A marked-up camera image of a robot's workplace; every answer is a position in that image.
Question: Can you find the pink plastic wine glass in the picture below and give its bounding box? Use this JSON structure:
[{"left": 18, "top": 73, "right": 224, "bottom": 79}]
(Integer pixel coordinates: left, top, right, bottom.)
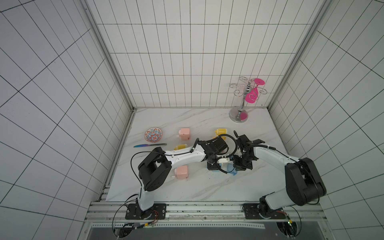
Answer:
[{"left": 245, "top": 78, "right": 265, "bottom": 104}]

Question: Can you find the patterned ceramic bowl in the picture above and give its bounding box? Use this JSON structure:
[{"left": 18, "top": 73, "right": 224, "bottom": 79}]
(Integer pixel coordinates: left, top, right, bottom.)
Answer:
[{"left": 144, "top": 127, "right": 163, "bottom": 143}]

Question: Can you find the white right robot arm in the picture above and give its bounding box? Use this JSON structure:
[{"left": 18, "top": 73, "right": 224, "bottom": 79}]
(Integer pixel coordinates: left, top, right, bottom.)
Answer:
[{"left": 234, "top": 132, "right": 327, "bottom": 219}]

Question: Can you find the pink sharpener bottom row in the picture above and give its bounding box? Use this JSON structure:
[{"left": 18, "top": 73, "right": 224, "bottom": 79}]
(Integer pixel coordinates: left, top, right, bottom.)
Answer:
[{"left": 174, "top": 165, "right": 189, "bottom": 180}]

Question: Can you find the aluminium mounting rail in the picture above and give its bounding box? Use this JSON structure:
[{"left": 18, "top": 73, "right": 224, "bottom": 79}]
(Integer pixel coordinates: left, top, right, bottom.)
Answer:
[{"left": 85, "top": 200, "right": 326, "bottom": 223}]

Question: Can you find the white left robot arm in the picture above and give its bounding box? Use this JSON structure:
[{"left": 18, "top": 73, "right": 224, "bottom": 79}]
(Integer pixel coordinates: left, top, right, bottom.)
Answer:
[{"left": 136, "top": 134, "right": 239, "bottom": 212}]

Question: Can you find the blue pencil sharpener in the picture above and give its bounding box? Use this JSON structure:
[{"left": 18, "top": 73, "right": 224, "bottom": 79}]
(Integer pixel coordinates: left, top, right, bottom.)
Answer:
[{"left": 220, "top": 163, "right": 235, "bottom": 173}]

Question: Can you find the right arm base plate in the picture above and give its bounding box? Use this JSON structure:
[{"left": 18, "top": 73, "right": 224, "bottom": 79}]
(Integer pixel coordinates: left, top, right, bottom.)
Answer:
[{"left": 242, "top": 203, "right": 286, "bottom": 220}]

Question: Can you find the pink sharpener top row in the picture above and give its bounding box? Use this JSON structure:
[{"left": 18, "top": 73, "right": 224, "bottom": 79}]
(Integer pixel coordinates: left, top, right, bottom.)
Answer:
[{"left": 178, "top": 128, "right": 191, "bottom": 141}]

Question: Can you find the chrome glass rack stand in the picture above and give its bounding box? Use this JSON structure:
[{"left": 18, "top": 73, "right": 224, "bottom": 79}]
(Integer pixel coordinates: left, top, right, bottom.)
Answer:
[{"left": 229, "top": 77, "right": 268, "bottom": 123}]

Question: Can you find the blue transparent tray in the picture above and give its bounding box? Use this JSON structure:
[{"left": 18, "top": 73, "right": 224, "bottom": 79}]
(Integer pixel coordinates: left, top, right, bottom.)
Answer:
[{"left": 228, "top": 169, "right": 238, "bottom": 175}]

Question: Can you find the pink sharpener row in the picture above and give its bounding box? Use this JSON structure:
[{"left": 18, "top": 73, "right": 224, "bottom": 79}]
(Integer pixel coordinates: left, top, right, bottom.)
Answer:
[
  {"left": 178, "top": 128, "right": 191, "bottom": 141},
  {"left": 174, "top": 165, "right": 189, "bottom": 180}
]

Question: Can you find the yellow sharpener row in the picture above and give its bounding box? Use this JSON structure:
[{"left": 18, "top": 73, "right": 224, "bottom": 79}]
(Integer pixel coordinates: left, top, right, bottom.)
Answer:
[{"left": 174, "top": 144, "right": 188, "bottom": 151}]

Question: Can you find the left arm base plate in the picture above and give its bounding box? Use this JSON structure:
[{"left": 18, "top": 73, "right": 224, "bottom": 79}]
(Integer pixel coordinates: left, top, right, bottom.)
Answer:
[{"left": 125, "top": 203, "right": 167, "bottom": 221}]

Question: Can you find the iridescent pen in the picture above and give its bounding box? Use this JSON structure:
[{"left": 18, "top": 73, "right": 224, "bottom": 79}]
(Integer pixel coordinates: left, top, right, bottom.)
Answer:
[{"left": 134, "top": 143, "right": 167, "bottom": 148}]

